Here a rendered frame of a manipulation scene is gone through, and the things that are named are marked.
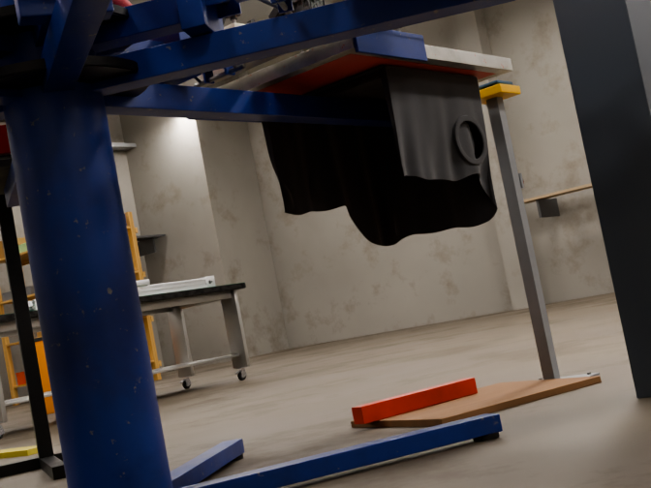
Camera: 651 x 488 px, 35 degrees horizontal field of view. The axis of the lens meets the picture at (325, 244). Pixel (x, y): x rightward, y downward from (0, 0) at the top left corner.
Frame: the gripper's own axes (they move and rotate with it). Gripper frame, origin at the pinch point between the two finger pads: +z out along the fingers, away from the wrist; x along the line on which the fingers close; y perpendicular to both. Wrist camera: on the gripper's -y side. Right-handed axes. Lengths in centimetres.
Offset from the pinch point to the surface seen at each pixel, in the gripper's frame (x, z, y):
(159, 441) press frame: -81, 89, 9
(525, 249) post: 75, 63, 13
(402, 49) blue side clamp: 0.5, 9.6, 30.2
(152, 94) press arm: -60, 16, 3
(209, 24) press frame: -71, 12, 33
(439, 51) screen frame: 19.9, 8.1, 29.1
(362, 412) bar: 16, 100, -17
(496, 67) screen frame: 50, 10, 29
